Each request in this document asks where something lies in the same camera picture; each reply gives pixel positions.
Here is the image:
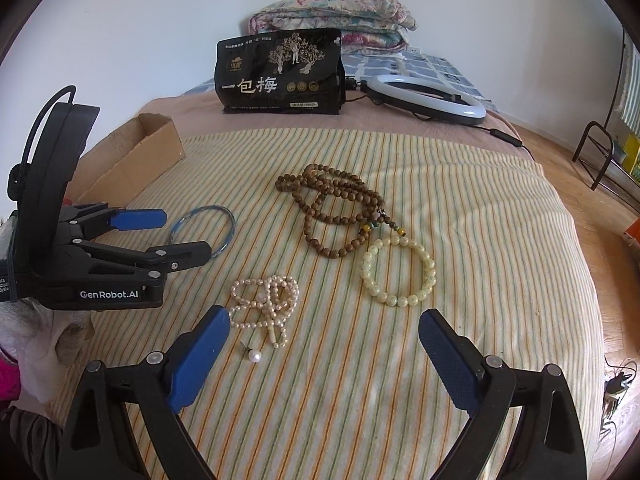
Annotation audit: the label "striped yellow blanket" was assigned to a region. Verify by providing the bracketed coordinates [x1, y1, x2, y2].
[46, 127, 606, 480]

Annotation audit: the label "white gloved left hand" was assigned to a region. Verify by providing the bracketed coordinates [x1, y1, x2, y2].
[0, 211, 97, 406]

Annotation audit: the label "white ring light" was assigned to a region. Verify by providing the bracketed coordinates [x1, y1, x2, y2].
[360, 75, 486, 126]

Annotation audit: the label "brown wooden bead necklace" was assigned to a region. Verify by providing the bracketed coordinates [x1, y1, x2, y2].
[274, 161, 407, 261]

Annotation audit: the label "brown cardboard box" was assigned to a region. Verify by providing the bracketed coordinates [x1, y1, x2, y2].
[65, 113, 184, 207]

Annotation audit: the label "blue bangle ring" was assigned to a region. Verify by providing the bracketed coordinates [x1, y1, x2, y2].
[168, 204, 237, 261]

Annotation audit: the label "pale jade bead bracelet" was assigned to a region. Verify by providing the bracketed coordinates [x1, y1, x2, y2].
[360, 235, 437, 308]

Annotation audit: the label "pink brown bed cover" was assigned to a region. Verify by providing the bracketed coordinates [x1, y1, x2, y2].
[142, 92, 533, 160]

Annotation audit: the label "folded floral quilt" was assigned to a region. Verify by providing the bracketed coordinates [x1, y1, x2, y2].
[247, 0, 418, 55]

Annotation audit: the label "power strip with cables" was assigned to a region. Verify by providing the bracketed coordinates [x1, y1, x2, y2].
[599, 358, 639, 443]

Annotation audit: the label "blue checked bed sheet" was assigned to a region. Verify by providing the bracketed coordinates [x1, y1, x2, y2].
[190, 52, 488, 115]

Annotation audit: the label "pink pearl necklace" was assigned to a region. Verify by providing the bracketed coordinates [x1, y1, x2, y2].
[228, 274, 301, 350]

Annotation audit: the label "black ring light cable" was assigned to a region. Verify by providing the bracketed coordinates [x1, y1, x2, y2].
[344, 77, 536, 162]

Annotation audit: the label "black metal rack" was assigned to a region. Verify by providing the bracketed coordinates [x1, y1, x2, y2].
[572, 30, 639, 211]

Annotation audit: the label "black snack bag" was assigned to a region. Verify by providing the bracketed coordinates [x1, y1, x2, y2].
[214, 28, 346, 115]

